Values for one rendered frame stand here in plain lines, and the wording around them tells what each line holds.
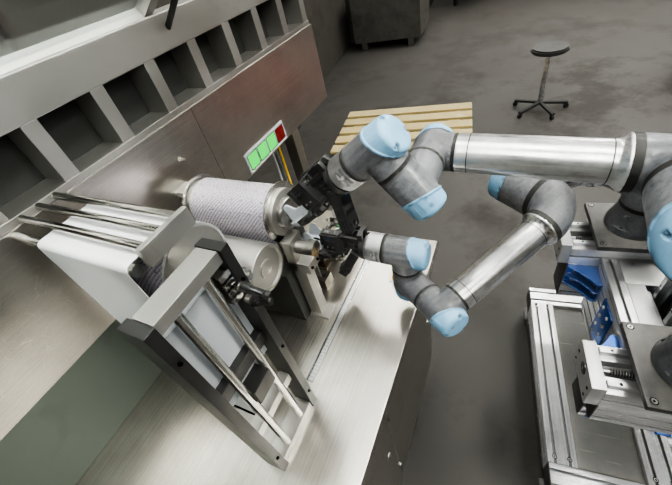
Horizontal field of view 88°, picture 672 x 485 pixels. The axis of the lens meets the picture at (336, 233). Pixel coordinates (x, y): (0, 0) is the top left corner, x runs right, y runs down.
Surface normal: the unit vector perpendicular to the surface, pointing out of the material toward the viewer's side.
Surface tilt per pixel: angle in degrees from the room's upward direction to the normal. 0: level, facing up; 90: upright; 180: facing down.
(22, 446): 90
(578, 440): 0
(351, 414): 0
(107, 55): 90
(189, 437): 0
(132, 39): 90
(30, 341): 90
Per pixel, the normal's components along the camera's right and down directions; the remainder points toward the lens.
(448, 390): -0.20, -0.72
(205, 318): 0.90, 0.14
